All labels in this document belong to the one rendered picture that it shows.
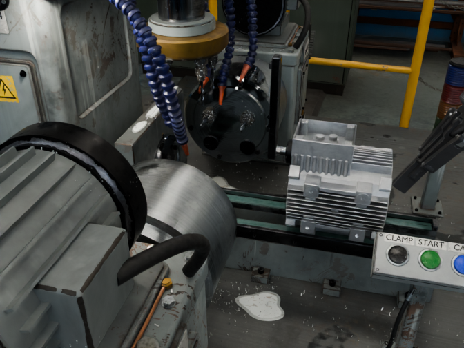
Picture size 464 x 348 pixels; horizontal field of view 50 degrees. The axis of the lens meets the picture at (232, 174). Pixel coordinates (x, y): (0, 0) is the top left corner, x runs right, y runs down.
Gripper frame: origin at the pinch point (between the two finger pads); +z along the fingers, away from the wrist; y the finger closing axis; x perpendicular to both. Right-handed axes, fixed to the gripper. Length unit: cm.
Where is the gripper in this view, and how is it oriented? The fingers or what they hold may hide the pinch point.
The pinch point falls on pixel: (410, 175)
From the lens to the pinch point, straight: 100.5
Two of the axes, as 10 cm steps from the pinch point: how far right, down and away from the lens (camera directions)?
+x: 8.4, 5.4, 0.8
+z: -4.8, 6.8, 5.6
